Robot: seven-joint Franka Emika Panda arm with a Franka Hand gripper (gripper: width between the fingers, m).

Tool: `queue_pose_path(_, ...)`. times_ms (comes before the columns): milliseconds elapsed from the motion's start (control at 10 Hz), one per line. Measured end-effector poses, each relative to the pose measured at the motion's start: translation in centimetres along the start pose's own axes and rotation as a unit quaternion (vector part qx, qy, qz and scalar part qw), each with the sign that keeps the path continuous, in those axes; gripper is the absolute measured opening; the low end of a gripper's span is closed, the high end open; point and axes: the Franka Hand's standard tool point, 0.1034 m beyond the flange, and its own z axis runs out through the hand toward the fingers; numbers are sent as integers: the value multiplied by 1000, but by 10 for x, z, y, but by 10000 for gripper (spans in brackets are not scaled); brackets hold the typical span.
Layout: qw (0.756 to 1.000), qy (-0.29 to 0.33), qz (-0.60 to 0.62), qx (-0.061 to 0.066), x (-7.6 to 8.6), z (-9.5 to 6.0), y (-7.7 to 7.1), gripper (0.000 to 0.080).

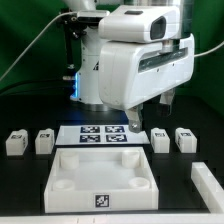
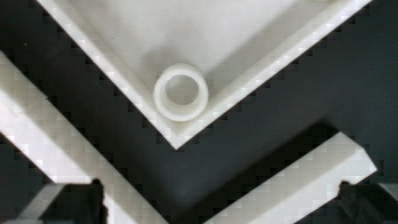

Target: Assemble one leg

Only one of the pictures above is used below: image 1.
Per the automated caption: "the white obstacle fence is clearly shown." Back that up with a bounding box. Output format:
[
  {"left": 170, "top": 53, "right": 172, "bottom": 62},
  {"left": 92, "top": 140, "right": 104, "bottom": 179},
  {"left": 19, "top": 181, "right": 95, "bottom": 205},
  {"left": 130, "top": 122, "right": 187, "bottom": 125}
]
[{"left": 191, "top": 162, "right": 224, "bottom": 214}]

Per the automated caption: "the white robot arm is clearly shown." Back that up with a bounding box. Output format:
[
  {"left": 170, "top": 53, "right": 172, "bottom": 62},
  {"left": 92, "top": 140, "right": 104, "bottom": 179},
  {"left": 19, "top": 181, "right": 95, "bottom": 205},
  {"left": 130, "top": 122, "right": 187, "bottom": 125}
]
[{"left": 63, "top": 0, "right": 195, "bottom": 133}]

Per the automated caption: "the white cable right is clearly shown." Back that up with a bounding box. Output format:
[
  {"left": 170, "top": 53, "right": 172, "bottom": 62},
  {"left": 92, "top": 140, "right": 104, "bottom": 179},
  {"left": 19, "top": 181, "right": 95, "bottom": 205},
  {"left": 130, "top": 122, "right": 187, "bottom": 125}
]
[{"left": 193, "top": 40, "right": 224, "bottom": 58}]

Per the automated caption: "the grey mounted camera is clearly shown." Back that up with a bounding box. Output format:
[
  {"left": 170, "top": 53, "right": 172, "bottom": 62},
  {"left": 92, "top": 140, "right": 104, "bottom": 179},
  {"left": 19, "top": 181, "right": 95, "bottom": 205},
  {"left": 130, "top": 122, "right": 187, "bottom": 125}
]
[{"left": 77, "top": 10, "right": 110, "bottom": 23}]

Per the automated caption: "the white square tabletop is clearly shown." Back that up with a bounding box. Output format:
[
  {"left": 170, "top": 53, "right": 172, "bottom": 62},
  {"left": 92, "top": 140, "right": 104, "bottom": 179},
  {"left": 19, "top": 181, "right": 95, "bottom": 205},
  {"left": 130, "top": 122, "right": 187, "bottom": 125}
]
[{"left": 44, "top": 147, "right": 159, "bottom": 213}]

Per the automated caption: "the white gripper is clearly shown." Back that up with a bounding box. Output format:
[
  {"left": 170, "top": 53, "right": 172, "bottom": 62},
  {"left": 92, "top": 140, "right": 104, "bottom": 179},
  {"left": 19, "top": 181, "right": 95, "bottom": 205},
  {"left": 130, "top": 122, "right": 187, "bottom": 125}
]
[{"left": 99, "top": 35, "right": 194, "bottom": 133}]

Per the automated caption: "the black camera stand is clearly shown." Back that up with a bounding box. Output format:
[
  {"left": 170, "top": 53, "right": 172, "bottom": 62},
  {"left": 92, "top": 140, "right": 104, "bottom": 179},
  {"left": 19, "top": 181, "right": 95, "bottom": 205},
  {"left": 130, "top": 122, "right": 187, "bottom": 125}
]
[{"left": 60, "top": 8, "right": 81, "bottom": 80}]

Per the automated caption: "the grey camera cable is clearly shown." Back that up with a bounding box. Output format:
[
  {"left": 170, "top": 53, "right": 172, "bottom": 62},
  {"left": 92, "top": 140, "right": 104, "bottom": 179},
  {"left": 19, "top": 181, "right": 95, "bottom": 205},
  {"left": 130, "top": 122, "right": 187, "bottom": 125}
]
[{"left": 0, "top": 11, "right": 78, "bottom": 83}]

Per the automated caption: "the white tag sheet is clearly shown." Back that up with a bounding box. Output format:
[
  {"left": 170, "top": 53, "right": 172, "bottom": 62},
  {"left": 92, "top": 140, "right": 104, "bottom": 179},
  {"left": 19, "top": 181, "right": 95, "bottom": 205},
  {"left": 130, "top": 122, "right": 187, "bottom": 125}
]
[{"left": 56, "top": 125, "right": 149, "bottom": 146}]

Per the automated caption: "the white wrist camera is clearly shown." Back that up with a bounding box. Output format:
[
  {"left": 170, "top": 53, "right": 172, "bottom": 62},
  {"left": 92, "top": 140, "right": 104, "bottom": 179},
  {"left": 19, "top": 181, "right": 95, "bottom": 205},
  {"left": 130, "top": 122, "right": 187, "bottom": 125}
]
[{"left": 99, "top": 5, "right": 180, "bottom": 43}]

